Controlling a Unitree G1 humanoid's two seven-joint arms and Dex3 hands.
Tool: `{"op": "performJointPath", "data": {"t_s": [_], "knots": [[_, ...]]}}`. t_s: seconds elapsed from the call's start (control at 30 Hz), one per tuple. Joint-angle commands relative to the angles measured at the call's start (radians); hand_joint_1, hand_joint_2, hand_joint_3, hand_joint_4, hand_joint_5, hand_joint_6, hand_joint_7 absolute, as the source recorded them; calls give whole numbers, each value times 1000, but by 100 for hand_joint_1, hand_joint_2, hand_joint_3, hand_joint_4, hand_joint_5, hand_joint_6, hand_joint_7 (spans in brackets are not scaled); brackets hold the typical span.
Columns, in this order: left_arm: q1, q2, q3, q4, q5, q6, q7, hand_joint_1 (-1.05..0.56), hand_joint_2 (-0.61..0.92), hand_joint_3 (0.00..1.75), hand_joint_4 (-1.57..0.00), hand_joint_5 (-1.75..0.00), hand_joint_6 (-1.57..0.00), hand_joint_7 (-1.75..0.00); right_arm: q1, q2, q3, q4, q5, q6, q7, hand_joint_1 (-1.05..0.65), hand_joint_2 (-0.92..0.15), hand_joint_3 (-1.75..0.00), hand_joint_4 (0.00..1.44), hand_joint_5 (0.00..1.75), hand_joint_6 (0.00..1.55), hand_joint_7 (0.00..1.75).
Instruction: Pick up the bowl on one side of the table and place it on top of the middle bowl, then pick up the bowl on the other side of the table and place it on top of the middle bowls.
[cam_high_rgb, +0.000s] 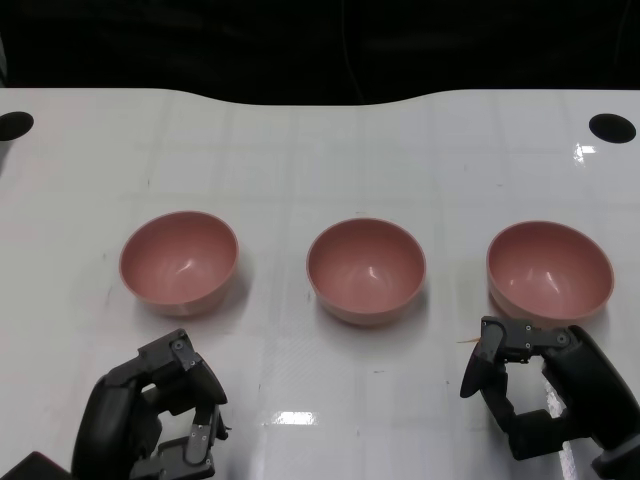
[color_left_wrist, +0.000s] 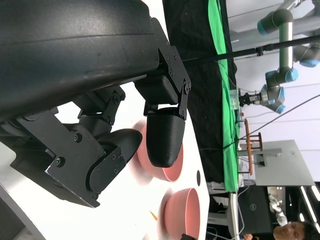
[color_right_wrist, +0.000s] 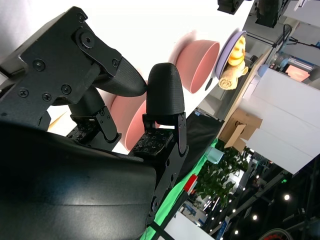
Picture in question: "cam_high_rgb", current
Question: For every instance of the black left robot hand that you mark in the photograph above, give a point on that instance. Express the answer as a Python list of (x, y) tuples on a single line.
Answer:
[(115, 430)]

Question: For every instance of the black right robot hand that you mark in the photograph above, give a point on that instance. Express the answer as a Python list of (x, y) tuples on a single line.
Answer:
[(585, 390)]

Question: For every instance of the pink plastic bowl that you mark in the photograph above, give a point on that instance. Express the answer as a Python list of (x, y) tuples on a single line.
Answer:
[(180, 260), (365, 270), (550, 270)]

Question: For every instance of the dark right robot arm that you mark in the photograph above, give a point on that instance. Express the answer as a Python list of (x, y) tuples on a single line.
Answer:
[(620, 467)]

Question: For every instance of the black round table grommet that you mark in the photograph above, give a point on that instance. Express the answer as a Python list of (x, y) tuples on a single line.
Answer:
[(14, 125), (612, 128)]

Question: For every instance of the black backdrop cloth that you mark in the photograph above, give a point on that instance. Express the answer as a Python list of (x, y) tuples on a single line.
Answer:
[(320, 45)]

